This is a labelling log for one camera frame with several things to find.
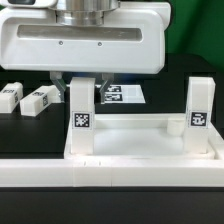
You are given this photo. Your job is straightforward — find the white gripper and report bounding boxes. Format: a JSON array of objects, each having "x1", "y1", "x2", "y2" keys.
[{"x1": 0, "y1": 3, "x2": 171, "y2": 104}]

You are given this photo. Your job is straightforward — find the white L-shaped obstacle fence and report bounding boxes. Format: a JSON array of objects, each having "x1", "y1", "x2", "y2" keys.
[{"x1": 0, "y1": 115, "x2": 224, "y2": 188}]

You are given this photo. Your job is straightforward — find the white desk top tray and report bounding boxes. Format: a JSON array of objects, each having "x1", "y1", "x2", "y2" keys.
[{"x1": 63, "y1": 113, "x2": 224, "y2": 161}]

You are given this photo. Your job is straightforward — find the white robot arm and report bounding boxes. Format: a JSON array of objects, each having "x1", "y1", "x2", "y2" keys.
[{"x1": 0, "y1": 0, "x2": 171, "y2": 96}]

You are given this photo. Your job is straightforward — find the white base marker plate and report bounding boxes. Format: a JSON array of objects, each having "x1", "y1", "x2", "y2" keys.
[{"x1": 65, "y1": 85, "x2": 145, "y2": 104}]

